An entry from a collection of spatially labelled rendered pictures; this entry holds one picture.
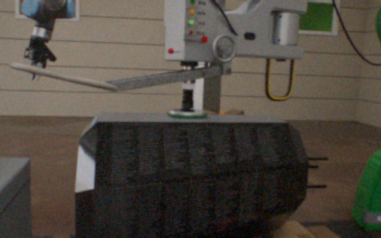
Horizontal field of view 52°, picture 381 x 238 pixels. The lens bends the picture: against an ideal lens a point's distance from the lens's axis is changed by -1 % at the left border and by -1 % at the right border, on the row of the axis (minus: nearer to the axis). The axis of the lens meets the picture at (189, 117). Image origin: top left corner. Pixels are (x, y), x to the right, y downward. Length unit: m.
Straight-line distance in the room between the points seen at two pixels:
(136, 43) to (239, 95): 2.41
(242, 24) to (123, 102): 6.06
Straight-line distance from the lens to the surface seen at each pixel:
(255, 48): 2.28
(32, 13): 1.95
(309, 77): 8.98
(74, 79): 1.68
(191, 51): 2.03
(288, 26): 2.46
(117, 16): 8.10
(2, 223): 1.06
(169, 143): 1.87
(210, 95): 2.86
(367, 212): 3.14
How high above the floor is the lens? 1.16
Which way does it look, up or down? 8 degrees down
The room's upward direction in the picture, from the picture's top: 2 degrees clockwise
